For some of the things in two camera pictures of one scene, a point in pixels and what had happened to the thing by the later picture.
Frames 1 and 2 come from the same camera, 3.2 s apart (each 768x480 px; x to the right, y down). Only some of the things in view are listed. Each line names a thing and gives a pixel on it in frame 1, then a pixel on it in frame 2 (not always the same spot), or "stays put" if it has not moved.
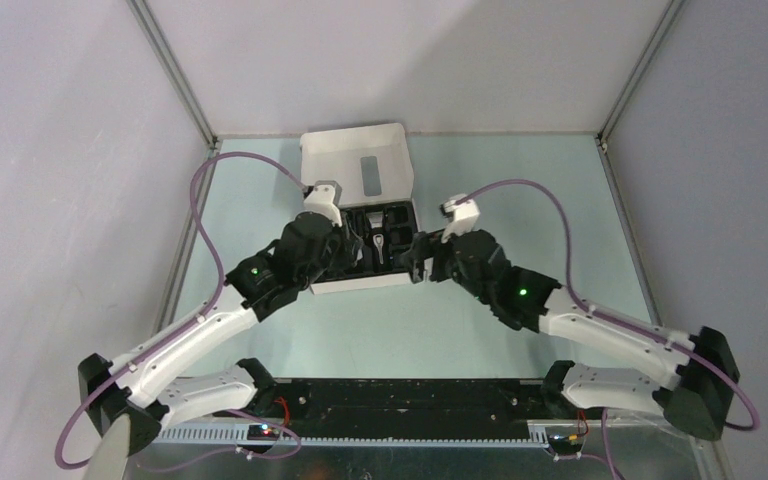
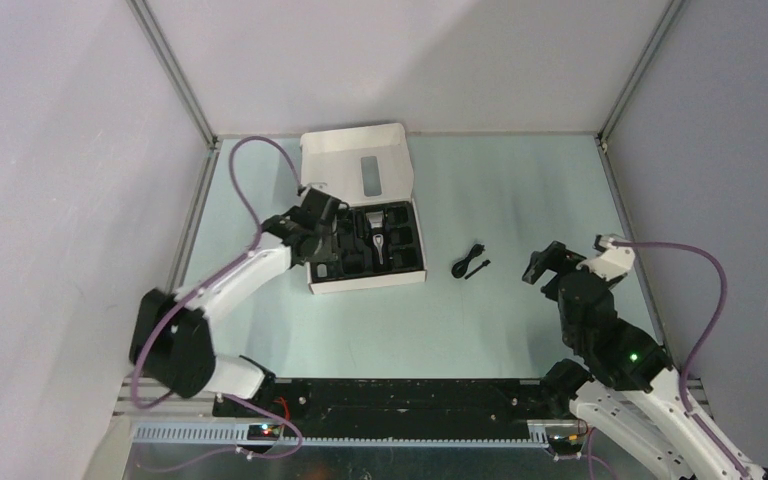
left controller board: x=265 y=432 stays put
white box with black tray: x=372 y=166 stays put
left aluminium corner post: x=176 y=72 stays put
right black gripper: x=428 y=245 → x=553 y=256
